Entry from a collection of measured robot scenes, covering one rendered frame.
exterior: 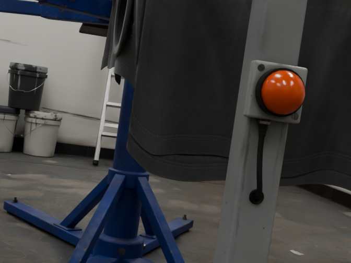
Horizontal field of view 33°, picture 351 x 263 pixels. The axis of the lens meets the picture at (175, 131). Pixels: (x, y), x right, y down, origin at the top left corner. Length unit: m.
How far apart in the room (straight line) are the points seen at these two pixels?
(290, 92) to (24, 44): 4.99
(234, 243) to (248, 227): 0.02
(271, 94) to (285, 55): 0.06
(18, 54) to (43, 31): 0.30
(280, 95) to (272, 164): 0.07
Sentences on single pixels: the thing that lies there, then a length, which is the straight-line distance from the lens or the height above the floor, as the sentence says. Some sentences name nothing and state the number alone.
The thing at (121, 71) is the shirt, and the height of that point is 0.66.
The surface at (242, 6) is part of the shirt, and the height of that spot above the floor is 0.77.
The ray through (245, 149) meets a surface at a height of 0.60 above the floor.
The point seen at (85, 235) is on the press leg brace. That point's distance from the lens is 1.97.
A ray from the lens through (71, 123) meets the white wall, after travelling 5.44.
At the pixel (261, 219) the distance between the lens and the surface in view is 0.55.
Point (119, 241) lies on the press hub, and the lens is 2.15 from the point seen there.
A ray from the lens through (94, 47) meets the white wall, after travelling 5.44.
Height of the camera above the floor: 0.63
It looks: 3 degrees down
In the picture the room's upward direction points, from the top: 8 degrees clockwise
